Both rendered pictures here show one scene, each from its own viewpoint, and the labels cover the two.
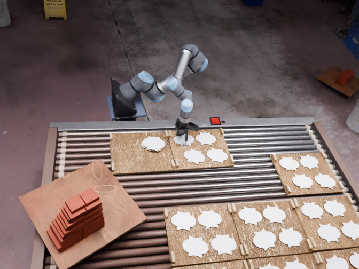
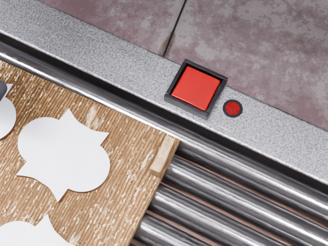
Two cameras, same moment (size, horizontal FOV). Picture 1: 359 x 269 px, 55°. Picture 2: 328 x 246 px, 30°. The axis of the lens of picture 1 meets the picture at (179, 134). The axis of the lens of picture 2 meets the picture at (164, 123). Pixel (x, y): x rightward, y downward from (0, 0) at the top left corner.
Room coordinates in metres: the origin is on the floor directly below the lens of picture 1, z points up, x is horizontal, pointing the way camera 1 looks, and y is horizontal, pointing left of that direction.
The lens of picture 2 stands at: (1.60, -0.51, 1.79)
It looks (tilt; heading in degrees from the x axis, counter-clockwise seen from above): 66 degrees down; 42
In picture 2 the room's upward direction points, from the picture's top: 2 degrees clockwise
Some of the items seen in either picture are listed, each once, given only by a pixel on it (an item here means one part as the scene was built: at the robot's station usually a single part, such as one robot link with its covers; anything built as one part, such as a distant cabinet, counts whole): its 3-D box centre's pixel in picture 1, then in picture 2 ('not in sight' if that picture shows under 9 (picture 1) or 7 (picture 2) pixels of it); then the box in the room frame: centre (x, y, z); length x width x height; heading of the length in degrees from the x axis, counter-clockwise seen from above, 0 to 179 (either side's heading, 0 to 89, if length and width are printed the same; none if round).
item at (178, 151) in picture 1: (200, 148); (2, 184); (1.64, -0.16, 0.93); 0.41 x 0.35 x 0.02; 109
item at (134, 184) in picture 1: (207, 180); not in sight; (1.40, -0.24, 0.90); 1.95 x 0.05 x 0.05; 107
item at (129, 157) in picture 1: (141, 151); not in sight; (1.51, 0.23, 0.93); 0.41 x 0.35 x 0.02; 108
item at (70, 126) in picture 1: (193, 126); (98, 60); (1.90, -0.09, 0.89); 2.08 x 0.08 x 0.06; 107
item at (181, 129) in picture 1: (182, 126); not in sight; (1.67, -0.01, 1.08); 0.09 x 0.08 x 0.12; 109
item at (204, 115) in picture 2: (215, 121); (195, 89); (1.96, -0.25, 0.92); 0.08 x 0.08 x 0.02; 17
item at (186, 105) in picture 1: (186, 108); not in sight; (1.68, -0.01, 1.24); 0.09 x 0.08 x 0.11; 6
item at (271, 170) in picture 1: (205, 174); not in sight; (1.45, -0.23, 0.90); 1.95 x 0.05 x 0.05; 107
